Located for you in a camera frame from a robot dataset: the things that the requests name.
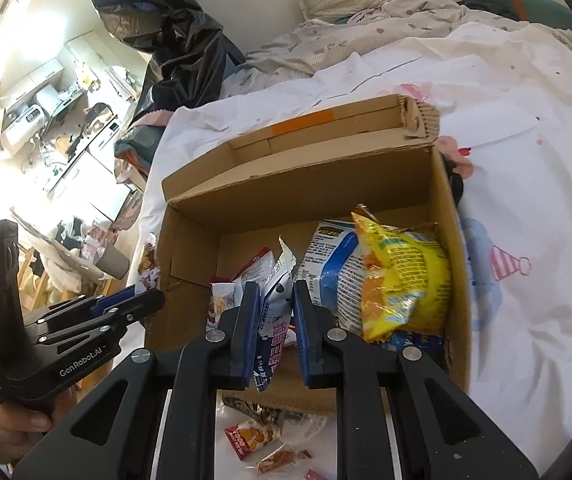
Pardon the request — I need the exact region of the grey orange cloth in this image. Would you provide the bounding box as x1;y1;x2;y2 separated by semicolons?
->
114;120;167;181

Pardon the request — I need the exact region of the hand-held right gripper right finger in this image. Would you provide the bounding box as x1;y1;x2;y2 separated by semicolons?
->
292;279;539;480

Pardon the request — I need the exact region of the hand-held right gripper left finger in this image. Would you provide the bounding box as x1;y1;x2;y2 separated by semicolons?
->
13;281;261;480

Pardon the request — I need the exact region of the grey trash bin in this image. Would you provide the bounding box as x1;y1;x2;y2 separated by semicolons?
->
96;246;130;278

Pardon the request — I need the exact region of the pink patterned quilt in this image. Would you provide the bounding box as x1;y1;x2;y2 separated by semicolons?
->
226;0;537;93

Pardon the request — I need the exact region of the blue white snack packet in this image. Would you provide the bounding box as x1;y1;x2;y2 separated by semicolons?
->
296;220;367;336

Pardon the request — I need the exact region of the dark blue picture packet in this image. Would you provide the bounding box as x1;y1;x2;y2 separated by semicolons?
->
366;332;447;356

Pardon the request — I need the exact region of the white kitchen cabinet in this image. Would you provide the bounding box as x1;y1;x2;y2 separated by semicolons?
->
46;132;136;221

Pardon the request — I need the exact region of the person's left hand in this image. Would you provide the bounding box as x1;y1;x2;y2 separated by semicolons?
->
0;387;74;461

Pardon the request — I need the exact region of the small orange red packet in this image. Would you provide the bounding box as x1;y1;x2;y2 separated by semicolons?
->
223;420;284;461

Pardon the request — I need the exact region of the large white red packet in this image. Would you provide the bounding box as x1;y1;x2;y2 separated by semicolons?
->
231;247;277;291

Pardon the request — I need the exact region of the brown cardboard box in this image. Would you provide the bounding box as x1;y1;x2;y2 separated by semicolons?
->
158;92;473;411

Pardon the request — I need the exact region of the pale pink garment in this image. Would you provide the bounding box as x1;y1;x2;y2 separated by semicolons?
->
10;207;111;291

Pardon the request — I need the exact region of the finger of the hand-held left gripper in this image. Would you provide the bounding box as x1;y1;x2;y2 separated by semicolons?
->
40;284;139;323
38;289;167;348

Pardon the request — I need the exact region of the small red candy packet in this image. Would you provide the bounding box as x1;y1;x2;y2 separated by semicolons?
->
256;447;313;475

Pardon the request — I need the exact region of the white printed bed sheet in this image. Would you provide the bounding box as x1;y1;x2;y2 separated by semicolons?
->
138;20;572;476

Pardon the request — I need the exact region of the yellow snack packet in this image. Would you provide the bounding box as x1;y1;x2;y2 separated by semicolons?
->
351;203;453;345

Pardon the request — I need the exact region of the black plastic bag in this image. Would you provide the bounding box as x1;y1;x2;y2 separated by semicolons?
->
80;0;247;126

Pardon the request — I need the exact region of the brown patterned snack packet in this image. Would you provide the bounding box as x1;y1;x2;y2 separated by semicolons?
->
221;392;327;428

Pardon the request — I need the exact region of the white water heater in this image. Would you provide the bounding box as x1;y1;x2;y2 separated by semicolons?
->
0;104;46;156

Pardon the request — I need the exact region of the red white patterned packet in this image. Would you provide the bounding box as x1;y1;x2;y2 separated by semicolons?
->
136;242;161;293

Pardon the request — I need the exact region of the white crinkled snack packet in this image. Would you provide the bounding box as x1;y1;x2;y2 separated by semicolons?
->
252;236;297;393

